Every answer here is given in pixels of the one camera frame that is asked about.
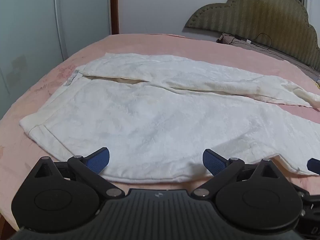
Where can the brown wooden door frame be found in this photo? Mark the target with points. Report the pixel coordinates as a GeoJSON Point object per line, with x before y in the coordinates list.
{"type": "Point", "coordinates": [115, 7]}

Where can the pink blanket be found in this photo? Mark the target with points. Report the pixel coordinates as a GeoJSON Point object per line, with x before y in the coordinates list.
{"type": "Point", "coordinates": [175, 45]}

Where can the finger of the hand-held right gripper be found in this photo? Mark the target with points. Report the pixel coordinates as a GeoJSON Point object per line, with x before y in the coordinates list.
{"type": "Point", "coordinates": [313, 166]}

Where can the pale green wardrobe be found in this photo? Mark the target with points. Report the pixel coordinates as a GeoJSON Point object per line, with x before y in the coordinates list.
{"type": "Point", "coordinates": [37, 42]}

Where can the white pants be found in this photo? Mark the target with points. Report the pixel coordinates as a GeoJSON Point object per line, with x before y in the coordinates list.
{"type": "Point", "coordinates": [155, 120]}

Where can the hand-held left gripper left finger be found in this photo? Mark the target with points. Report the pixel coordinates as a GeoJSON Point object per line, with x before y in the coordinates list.
{"type": "Point", "coordinates": [98, 161]}

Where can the olive padded headboard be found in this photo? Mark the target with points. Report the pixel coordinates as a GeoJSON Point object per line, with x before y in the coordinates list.
{"type": "Point", "coordinates": [262, 12]}

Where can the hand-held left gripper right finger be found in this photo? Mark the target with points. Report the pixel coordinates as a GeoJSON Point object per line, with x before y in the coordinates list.
{"type": "Point", "coordinates": [214, 162]}

